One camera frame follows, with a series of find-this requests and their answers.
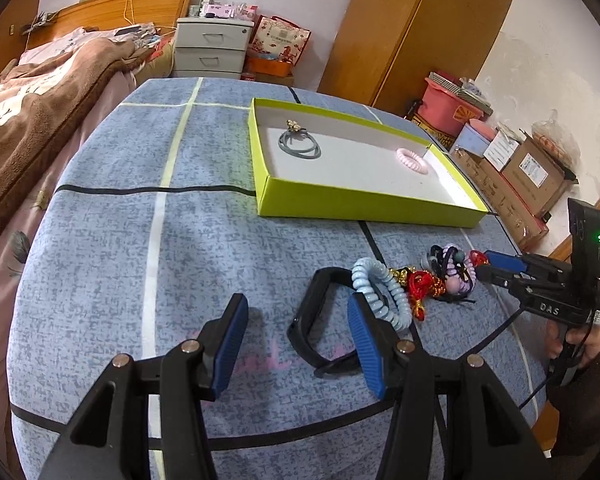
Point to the white labelled box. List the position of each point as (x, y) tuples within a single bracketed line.
[(500, 150)]

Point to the brown blanket bed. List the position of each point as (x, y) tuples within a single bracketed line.
[(10, 270)]

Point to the red knot ornament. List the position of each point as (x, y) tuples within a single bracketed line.
[(422, 282), (478, 257)]

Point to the orange box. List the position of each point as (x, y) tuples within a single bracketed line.
[(270, 66)]

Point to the brown cardboard box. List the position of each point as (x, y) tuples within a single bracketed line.
[(535, 175)]

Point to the black and red tool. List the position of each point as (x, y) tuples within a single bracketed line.
[(412, 110)]

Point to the green cardboard box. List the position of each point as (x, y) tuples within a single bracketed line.
[(355, 180)]

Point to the colourful packets pile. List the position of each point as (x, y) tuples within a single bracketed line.
[(147, 40)]

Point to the wooden wardrobe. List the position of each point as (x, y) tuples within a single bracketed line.
[(405, 25)]

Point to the person's right forearm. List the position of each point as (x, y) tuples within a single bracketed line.
[(590, 410)]

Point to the pink floral duvet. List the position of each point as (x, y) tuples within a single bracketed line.
[(65, 45)]

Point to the small cardboard box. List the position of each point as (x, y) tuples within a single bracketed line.
[(277, 79)]

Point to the clear plastic bag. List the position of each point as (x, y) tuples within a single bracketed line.
[(555, 140)]

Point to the pink clutter on cabinet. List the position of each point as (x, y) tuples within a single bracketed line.
[(225, 9)]

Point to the patterned tray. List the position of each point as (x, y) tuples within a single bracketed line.
[(460, 91)]

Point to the person's right hand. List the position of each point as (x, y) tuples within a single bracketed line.
[(597, 345)]

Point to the red patterned gift bag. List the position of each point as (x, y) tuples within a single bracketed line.
[(280, 40)]

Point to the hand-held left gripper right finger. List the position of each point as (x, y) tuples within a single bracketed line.
[(367, 345)]

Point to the blue patterned tablecloth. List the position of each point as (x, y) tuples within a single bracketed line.
[(130, 260)]

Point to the flat long cardboard box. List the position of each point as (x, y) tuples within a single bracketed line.
[(500, 195)]

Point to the light blue tin pink lid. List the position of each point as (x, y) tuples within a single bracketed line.
[(475, 140)]

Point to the grey drawer cabinet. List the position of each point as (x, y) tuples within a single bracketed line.
[(210, 45)]

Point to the black wristband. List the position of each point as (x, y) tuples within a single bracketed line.
[(300, 332)]

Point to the wooden headboard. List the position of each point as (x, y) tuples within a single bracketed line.
[(155, 5)]

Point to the pink plastic bucket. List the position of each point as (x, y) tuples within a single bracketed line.
[(442, 107)]

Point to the gold patterned box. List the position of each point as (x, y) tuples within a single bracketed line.
[(432, 127)]

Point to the wooden door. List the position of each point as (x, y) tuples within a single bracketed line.
[(15, 35)]

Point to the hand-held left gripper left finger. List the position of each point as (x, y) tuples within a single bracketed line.
[(230, 345)]

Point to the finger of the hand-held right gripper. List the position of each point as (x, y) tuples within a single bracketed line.
[(505, 260), (497, 275)]

